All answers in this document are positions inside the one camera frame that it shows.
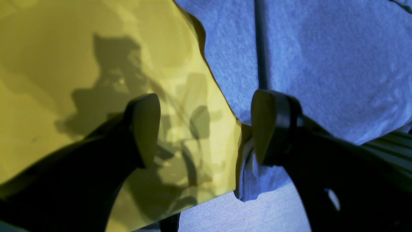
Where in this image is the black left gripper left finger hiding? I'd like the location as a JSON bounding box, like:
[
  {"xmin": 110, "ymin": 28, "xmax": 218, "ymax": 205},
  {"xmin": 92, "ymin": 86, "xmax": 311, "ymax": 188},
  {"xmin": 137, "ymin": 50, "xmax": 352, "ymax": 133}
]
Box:
[{"xmin": 1, "ymin": 93, "xmax": 160, "ymax": 232}]

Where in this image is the grey t-shirt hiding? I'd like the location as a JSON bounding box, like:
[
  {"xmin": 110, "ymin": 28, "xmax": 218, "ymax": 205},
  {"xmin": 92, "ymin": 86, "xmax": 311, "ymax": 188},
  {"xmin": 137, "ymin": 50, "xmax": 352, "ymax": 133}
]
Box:
[{"xmin": 174, "ymin": 0, "xmax": 412, "ymax": 202}]

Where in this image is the yellow table cloth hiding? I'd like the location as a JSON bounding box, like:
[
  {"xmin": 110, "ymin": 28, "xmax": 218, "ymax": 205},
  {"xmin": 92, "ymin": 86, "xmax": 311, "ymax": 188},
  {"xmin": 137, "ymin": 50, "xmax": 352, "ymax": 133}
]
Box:
[{"xmin": 1, "ymin": 0, "xmax": 242, "ymax": 232}]

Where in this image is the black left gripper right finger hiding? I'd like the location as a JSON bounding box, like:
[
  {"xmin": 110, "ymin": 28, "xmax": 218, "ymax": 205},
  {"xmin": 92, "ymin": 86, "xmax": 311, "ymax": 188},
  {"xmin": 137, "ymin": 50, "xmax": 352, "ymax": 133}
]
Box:
[{"xmin": 251, "ymin": 90, "xmax": 412, "ymax": 232}]

